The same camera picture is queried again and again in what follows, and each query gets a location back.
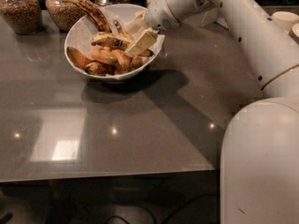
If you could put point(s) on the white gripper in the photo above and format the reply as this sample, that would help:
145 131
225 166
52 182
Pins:
159 15

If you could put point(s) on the yellow banana with sticker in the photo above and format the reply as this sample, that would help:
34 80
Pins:
121 42

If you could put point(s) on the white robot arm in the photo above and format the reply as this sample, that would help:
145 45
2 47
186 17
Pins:
260 149

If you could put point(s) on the orange banana right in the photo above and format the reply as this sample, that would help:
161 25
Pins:
124 63

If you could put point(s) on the orange banana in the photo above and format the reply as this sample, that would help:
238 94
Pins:
124 63
77 58
103 56

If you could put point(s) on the orange banana middle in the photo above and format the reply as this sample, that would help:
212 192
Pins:
103 56

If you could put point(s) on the long brown-spotted banana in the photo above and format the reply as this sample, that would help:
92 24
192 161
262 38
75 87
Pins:
94 14

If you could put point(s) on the white ceramic bowl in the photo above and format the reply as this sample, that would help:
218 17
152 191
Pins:
80 36

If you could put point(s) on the dark spotted bottom banana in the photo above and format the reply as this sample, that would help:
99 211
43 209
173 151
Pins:
99 69

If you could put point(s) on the orange banana left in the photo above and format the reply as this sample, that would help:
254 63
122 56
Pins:
77 58

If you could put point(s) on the glass jar far left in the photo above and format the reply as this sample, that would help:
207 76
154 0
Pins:
24 17

